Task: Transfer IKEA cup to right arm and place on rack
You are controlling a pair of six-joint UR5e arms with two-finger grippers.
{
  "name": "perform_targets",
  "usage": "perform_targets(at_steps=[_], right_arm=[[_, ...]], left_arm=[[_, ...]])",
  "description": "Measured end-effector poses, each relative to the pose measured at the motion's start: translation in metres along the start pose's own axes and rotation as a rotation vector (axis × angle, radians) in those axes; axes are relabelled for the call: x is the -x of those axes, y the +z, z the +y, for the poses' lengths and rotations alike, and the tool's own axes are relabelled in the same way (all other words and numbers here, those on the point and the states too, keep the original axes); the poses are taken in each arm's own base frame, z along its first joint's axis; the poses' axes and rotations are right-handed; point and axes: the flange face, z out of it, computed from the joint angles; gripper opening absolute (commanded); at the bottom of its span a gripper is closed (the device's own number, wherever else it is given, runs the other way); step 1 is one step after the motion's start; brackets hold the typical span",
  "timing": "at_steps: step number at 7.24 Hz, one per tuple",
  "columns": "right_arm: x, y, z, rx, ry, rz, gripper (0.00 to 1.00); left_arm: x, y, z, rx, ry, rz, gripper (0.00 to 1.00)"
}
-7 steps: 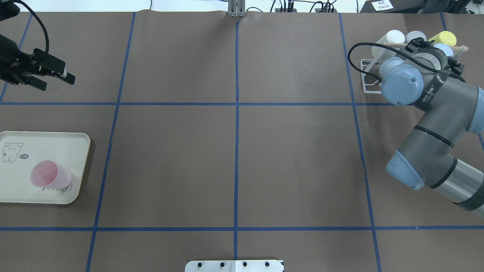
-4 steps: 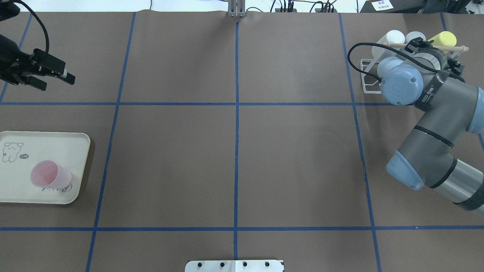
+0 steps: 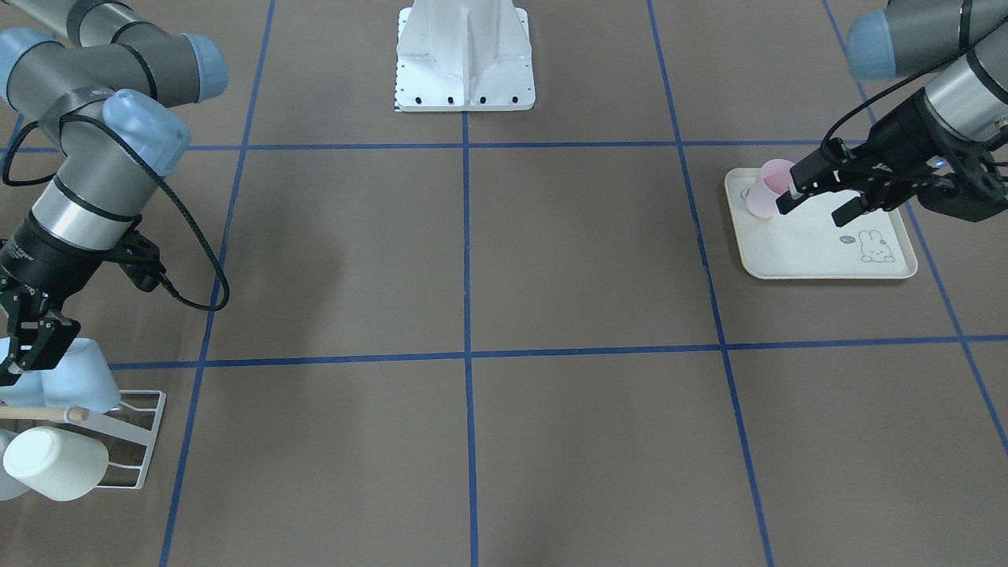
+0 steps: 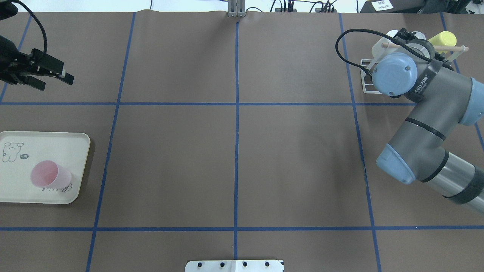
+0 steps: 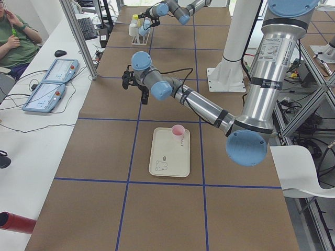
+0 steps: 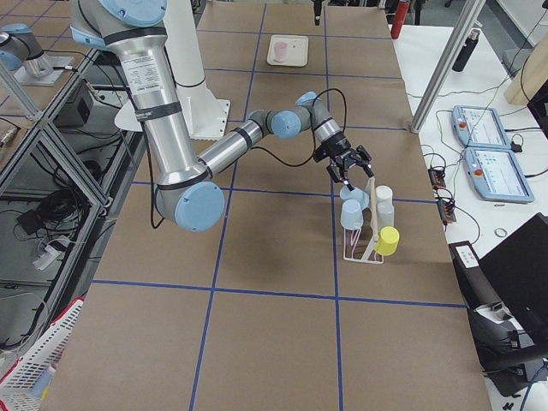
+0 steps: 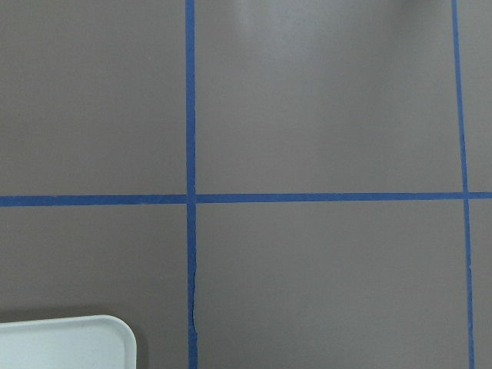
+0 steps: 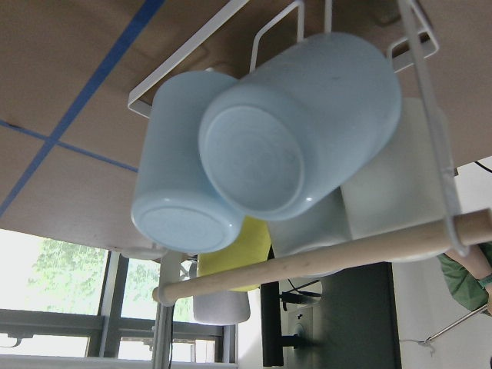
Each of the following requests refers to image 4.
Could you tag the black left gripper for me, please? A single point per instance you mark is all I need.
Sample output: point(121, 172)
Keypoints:
point(8, 65)

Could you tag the pink cup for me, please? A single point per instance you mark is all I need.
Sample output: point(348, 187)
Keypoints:
point(49, 174)

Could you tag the white ikea cup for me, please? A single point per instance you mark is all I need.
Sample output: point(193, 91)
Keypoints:
point(377, 49)

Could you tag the grey ikea cup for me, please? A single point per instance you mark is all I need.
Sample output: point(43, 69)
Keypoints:
point(417, 35)

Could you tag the yellow cup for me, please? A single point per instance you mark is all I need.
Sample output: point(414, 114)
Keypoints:
point(444, 38)

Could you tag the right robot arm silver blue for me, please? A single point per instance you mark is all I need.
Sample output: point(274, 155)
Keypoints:
point(444, 99)

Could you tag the cream serving tray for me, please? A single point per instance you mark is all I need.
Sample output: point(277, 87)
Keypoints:
point(22, 150)

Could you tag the black box with label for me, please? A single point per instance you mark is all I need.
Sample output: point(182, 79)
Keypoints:
point(391, 6)

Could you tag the aluminium frame post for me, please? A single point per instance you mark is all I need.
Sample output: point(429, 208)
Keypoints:
point(236, 8)

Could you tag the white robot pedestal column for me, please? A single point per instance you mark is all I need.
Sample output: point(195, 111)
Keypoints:
point(235, 266)

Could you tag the white wire cup rack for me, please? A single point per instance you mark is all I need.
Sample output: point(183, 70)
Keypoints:
point(449, 53)

